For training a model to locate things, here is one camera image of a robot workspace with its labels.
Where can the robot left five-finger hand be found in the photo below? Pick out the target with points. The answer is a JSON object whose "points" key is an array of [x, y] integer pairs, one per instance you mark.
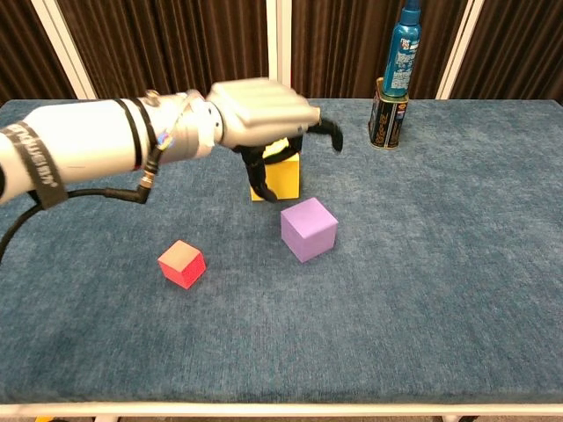
{"points": [[264, 110]]}

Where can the purple cube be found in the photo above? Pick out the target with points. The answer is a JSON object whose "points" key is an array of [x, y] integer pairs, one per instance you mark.
{"points": [[308, 228]]}

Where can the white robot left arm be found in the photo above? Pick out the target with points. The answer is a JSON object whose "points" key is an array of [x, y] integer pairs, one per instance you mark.
{"points": [[88, 136]]}

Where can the yellow and white block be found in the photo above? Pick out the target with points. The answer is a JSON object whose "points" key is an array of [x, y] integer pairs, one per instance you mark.
{"points": [[286, 180]]}

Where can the brown pleated divider panel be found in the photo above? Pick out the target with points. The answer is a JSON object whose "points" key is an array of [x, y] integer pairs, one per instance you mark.
{"points": [[176, 44], [352, 44], [514, 48], [31, 53]]}

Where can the dark tin can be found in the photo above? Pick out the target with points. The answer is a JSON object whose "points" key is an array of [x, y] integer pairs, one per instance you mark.
{"points": [[389, 123]]}

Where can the blue spray bottle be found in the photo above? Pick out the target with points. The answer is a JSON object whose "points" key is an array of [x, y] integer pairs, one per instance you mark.
{"points": [[401, 57]]}

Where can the small red cube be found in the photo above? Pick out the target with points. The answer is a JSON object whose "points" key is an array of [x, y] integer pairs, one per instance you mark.
{"points": [[182, 266]]}

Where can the blue table mat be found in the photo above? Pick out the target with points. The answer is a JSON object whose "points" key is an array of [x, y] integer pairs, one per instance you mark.
{"points": [[352, 307]]}

